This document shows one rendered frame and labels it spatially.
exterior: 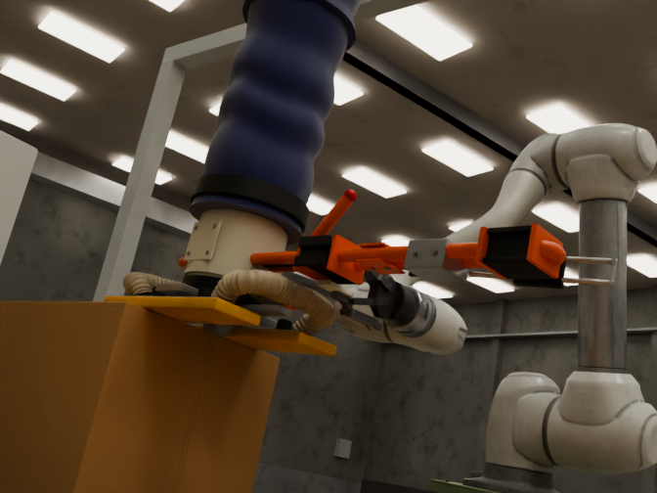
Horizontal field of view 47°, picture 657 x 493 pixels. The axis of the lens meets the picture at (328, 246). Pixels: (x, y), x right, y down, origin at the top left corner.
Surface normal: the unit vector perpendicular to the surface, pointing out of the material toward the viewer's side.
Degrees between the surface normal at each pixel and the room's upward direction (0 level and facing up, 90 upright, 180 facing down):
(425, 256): 89
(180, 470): 90
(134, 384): 90
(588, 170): 107
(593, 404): 97
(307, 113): 74
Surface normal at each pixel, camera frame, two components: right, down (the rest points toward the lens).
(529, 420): -0.67, -0.33
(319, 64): 0.68, -0.29
